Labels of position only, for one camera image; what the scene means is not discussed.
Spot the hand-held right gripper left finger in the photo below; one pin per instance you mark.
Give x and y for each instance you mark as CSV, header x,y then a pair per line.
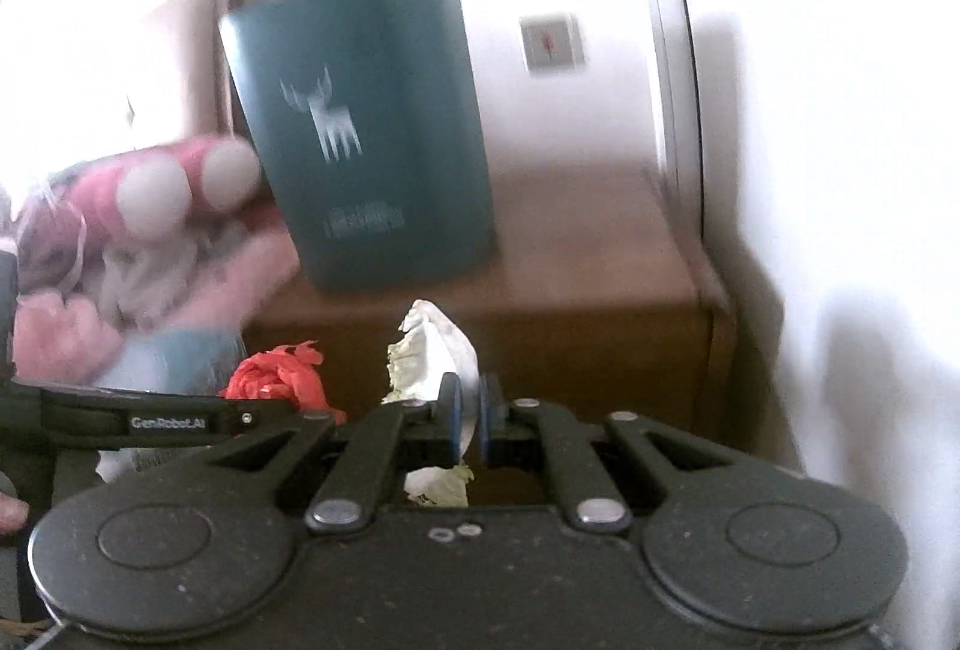
x,y
452,421

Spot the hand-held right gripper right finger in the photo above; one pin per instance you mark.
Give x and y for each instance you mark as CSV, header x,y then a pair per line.
x,y
489,421

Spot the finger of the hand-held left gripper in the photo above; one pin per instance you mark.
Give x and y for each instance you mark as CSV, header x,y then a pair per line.
x,y
277,415

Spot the red plastic bag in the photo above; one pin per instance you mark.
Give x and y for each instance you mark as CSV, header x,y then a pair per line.
x,y
277,380

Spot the white tissue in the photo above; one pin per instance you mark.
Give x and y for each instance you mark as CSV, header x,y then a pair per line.
x,y
431,350

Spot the light blue cloth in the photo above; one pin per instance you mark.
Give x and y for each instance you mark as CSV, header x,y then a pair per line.
x,y
176,361

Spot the wooden nightstand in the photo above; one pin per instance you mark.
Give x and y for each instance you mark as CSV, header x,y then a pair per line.
x,y
585,320

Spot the pink and white plush toy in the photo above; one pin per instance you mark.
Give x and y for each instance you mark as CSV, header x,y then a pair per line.
x,y
157,185

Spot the teal deer print bag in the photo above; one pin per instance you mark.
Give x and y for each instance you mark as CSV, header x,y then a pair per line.
x,y
367,132

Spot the grey wall switch plate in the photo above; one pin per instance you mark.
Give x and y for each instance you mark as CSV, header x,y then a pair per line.
x,y
551,42

